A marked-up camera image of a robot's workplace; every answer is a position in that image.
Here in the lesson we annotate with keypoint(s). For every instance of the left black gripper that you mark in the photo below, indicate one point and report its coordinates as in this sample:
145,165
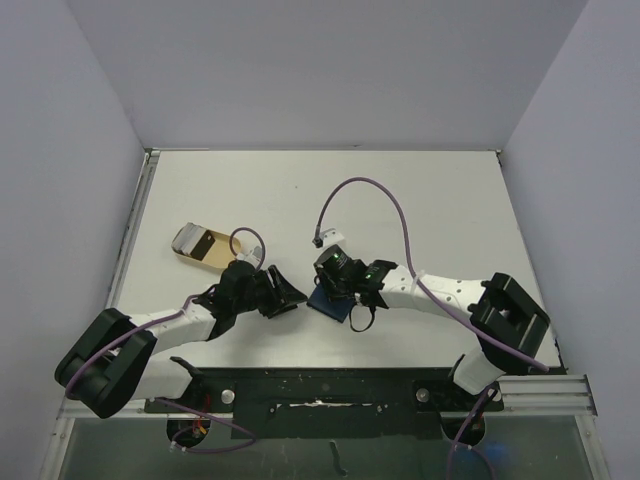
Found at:
290,295

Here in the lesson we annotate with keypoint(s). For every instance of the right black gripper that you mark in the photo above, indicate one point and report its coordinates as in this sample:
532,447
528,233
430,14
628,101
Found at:
327,288

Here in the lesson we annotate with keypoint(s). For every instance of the blue leather card holder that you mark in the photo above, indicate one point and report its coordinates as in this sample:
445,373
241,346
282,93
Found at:
337,310

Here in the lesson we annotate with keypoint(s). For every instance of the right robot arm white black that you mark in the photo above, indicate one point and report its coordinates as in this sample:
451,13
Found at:
509,324

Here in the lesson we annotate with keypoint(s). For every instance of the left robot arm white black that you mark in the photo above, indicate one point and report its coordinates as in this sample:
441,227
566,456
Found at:
116,359

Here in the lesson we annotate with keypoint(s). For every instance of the beige oval card tray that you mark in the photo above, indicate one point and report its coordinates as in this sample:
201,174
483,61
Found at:
218,257

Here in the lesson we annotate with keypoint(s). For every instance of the black card in tray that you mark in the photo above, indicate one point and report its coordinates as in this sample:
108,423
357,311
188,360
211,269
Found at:
203,246

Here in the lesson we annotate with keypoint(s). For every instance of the stack of white cards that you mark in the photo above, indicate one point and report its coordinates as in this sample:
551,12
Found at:
187,239

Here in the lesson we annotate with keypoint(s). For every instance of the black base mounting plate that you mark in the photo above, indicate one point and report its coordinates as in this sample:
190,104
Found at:
392,401

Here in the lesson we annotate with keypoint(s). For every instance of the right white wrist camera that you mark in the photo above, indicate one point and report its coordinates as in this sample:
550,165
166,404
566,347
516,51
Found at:
331,237

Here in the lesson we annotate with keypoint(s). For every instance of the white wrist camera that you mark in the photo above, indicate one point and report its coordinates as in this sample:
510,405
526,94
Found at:
254,255
331,237

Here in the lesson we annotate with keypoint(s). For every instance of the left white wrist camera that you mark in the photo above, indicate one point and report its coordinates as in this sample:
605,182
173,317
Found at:
254,255

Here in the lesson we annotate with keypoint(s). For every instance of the aluminium left side rail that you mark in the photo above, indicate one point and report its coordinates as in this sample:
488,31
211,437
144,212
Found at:
145,180

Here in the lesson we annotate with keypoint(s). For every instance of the aluminium rail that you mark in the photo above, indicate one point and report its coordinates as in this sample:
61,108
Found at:
559,395
145,180

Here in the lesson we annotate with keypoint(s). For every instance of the aluminium front rail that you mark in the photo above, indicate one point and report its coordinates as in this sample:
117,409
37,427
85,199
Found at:
559,395

